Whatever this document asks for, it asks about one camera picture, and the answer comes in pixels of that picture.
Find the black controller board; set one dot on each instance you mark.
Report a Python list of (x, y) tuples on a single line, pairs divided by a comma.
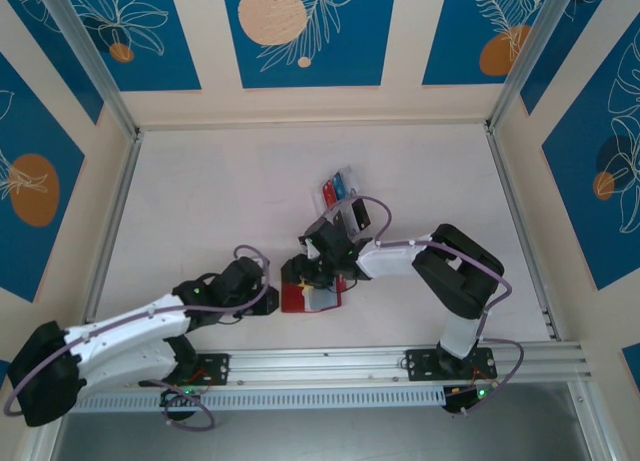
[(462, 403), (177, 406)]

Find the aluminium frame post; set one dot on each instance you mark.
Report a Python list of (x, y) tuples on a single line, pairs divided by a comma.
[(525, 56), (95, 66)]

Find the red credit card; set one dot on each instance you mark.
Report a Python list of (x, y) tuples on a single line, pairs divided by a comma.
[(330, 192)]

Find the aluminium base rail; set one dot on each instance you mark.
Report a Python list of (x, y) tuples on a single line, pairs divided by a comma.
[(325, 363)]

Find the blue credit card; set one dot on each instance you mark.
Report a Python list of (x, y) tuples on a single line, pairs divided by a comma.
[(340, 185)]

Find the clear acrylic card stand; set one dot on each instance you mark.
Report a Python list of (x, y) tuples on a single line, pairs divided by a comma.
[(362, 188)]

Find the black VIP credit card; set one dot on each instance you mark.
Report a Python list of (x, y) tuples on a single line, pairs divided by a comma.
[(361, 215)]

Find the red leather card holder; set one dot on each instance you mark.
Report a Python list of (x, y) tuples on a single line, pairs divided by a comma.
[(292, 301)]

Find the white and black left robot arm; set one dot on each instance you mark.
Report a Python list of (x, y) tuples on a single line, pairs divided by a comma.
[(125, 322)]

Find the aluminium frame leg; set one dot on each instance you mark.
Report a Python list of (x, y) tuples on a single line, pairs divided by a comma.
[(592, 421), (42, 441)]

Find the aluminium side rail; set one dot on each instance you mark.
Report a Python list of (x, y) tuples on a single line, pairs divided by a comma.
[(520, 216), (117, 206)]

